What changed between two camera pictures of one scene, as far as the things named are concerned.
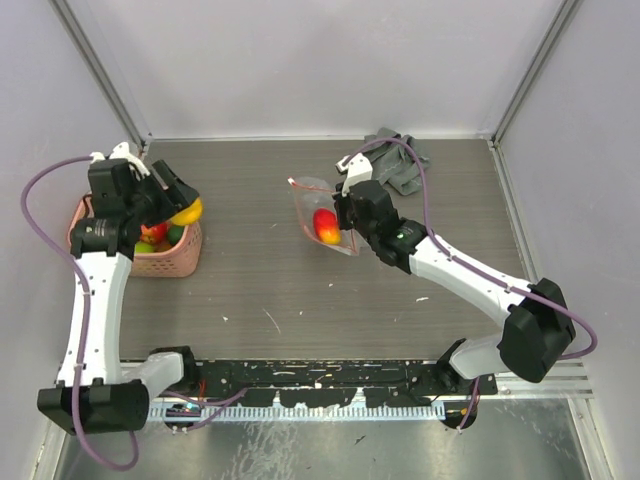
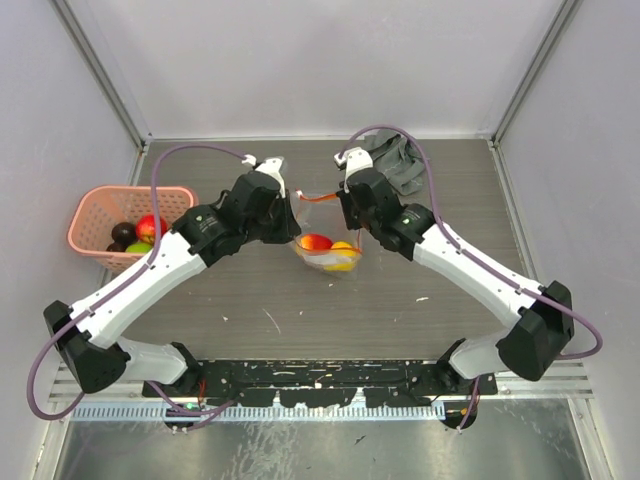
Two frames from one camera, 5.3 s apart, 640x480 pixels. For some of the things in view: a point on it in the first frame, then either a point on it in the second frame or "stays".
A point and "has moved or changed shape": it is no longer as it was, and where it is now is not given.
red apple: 153,234 stays
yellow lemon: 190,215 has moved or changed shape
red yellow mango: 326,226 to 316,242
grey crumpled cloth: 393,163 stays
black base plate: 331,384 stays
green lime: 143,247 stays
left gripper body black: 151,201 to 275,227
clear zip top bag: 316,202 has moved or changed shape
